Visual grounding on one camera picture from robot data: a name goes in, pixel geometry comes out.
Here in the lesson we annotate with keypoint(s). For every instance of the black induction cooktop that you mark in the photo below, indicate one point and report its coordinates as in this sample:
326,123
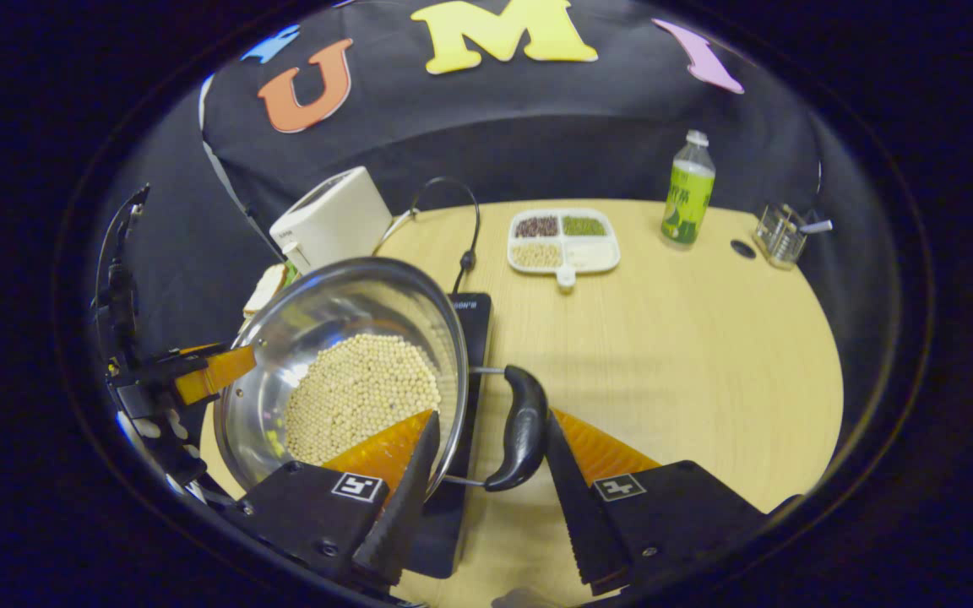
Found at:
453,523

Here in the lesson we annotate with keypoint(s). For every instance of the stainless steel pot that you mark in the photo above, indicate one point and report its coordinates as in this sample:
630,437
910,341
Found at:
343,295

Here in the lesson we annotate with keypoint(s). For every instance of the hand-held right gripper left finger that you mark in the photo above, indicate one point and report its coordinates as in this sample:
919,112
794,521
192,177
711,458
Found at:
410,498

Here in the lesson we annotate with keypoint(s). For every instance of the black backdrop cloth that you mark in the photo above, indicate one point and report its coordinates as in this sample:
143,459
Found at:
495,135

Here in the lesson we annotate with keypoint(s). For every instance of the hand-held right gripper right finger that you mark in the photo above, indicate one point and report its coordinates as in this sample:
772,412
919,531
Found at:
575,515

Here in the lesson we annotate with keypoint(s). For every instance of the green label drink bottle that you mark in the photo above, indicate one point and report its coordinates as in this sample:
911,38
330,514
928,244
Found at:
687,203

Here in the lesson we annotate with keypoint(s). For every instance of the white toaster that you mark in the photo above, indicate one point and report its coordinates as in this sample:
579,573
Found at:
330,219

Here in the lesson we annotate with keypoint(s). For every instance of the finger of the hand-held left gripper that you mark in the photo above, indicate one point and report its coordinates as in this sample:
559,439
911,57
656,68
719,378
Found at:
216,371

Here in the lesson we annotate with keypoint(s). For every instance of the white divided bean tray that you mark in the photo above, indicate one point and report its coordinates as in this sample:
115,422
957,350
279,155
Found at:
592,253

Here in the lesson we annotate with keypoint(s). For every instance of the pile of soybeans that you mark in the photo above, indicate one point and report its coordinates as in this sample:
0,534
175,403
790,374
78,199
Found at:
360,397

